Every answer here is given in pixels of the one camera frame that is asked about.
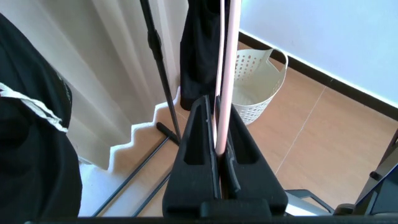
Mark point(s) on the black garment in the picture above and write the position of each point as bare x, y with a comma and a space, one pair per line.
199, 46

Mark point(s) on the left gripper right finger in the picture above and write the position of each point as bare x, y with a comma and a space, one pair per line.
258, 180

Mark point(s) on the pink clothes hanger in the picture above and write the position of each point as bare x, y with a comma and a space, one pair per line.
230, 62

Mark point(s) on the beige curtain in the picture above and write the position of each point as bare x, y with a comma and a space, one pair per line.
102, 62

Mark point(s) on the black clothes rack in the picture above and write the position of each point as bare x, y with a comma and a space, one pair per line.
154, 40

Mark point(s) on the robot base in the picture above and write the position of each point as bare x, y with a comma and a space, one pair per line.
382, 193

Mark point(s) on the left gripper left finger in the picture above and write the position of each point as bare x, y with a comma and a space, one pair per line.
189, 180

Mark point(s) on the black shorts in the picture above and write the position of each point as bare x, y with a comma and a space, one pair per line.
31, 155

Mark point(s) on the white laundry basket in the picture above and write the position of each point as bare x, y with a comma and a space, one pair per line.
258, 87

